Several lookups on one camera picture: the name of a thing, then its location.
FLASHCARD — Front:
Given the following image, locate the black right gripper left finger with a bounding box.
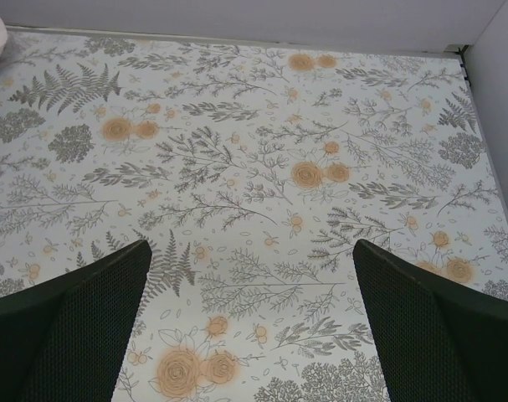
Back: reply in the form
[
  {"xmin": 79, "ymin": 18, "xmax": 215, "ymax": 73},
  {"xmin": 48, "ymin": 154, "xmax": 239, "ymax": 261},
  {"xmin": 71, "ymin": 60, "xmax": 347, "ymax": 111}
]
[{"xmin": 0, "ymin": 240, "xmax": 152, "ymax": 401}]

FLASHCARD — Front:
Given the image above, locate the floral patterned table mat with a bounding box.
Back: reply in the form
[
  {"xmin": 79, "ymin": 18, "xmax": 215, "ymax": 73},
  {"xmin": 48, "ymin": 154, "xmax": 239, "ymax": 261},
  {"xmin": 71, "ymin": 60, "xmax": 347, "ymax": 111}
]
[{"xmin": 0, "ymin": 31, "xmax": 508, "ymax": 401}]

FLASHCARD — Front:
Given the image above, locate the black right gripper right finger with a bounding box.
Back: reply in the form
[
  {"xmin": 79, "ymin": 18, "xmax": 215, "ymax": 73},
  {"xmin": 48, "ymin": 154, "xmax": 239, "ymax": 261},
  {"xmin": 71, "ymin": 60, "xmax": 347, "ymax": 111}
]
[{"xmin": 352, "ymin": 240, "xmax": 508, "ymax": 401}]

